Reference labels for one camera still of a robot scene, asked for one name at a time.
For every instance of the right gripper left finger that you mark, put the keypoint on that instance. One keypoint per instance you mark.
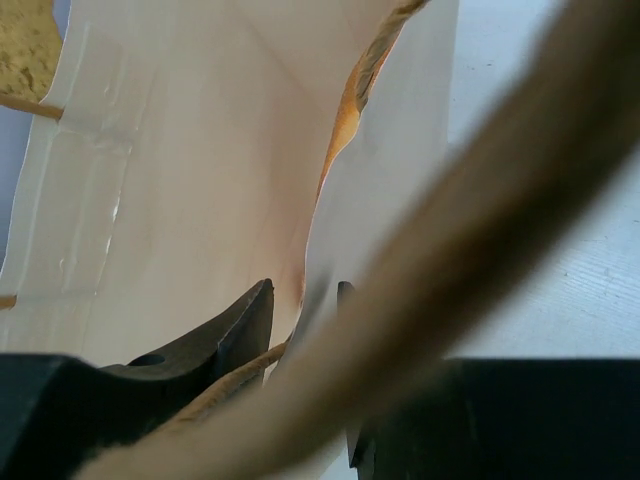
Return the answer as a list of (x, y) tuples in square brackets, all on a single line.
[(189, 364)]

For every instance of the beige paper bag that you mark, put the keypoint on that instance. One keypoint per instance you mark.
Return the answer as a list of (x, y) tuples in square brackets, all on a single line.
[(175, 163)]

